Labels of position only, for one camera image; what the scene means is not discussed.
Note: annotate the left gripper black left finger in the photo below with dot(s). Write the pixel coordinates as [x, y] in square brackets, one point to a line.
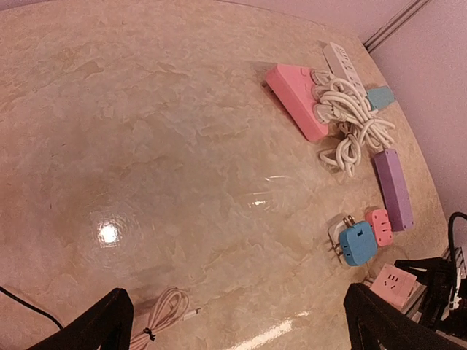
[105, 325]

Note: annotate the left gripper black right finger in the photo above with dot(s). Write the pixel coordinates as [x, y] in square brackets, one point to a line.
[373, 323]

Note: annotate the pink cube socket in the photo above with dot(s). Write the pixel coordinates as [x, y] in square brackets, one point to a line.
[394, 285]

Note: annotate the blue plug adapter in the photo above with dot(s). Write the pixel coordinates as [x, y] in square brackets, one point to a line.
[358, 243]

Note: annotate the small white plug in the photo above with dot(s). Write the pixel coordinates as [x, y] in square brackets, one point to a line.
[334, 231]

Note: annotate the pink socket adapter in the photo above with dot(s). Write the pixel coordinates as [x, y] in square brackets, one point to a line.
[381, 227]

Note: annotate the pink triangular socket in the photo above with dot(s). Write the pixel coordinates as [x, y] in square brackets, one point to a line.
[293, 87]

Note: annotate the purple power strip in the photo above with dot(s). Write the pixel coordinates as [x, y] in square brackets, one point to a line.
[394, 190]

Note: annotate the teal power strip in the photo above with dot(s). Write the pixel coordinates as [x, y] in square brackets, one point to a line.
[380, 97]

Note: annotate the white power strip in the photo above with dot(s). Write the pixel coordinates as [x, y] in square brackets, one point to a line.
[342, 67]

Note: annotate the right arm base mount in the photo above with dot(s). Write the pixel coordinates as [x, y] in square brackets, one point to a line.
[443, 306]

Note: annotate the right aluminium frame post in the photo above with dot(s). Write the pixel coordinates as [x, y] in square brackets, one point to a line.
[396, 22]

